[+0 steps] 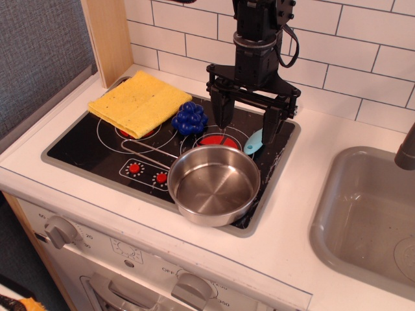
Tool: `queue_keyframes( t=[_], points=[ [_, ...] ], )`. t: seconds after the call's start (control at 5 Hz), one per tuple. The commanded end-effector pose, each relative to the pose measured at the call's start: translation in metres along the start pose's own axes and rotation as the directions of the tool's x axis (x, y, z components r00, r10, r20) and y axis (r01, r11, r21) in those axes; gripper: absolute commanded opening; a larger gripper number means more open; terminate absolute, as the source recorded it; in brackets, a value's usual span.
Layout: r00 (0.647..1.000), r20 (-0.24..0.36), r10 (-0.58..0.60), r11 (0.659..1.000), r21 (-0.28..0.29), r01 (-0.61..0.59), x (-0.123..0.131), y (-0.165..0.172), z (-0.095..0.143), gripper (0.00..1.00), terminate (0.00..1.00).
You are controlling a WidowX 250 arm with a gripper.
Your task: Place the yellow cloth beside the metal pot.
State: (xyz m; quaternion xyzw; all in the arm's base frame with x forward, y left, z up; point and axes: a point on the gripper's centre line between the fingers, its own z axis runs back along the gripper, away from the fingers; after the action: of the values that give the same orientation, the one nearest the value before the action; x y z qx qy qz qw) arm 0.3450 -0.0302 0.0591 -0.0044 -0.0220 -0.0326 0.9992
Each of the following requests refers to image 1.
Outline wooden side post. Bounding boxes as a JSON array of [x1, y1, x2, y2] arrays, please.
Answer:
[[81, 0, 134, 88]]

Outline grey toy faucet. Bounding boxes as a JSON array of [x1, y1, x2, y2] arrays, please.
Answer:
[[394, 124, 415, 170]]

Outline grey right oven knob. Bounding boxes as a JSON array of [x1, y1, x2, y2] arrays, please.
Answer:
[[171, 273, 213, 310]]

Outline yellow folded cloth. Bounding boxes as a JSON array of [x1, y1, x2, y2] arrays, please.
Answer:
[[88, 71, 192, 139]]

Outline white toy oven door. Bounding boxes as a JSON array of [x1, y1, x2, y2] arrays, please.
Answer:
[[78, 271, 260, 311]]

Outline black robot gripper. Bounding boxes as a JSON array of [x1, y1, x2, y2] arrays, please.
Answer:
[[206, 35, 301, 144]]

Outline orange black object corner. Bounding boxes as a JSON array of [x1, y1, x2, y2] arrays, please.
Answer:
[[1, 295, 46, 311]]

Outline metal pot with handle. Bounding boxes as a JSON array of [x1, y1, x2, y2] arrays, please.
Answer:
[[121, 139, 261, 227]]

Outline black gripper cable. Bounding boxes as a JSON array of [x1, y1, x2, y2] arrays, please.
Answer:
[[271, 24, 300, 69]]

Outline black toy stove top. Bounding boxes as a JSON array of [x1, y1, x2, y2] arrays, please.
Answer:
[[41, 95, 300, 238]]

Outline grey oven knob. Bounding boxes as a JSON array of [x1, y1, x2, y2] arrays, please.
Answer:
[[45, 216, 78, 249], [171, 273, 213, 310]]

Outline blue toy grapes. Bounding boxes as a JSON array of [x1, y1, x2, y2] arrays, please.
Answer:
[[171, 101, 208, 136]]

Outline grey toy sink basin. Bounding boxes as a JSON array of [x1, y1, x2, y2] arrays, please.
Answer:
[[310, 146, 414, 299]]

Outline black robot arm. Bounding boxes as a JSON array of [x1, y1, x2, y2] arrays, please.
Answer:
[[207, 1, 301, 144]]

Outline light blue plastic utensil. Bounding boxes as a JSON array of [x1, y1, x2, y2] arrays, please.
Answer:
[[243, 128, 263, 156]]

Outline grey left oven knob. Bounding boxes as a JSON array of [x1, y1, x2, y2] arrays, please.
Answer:
[[45, 216, 78, 249]]

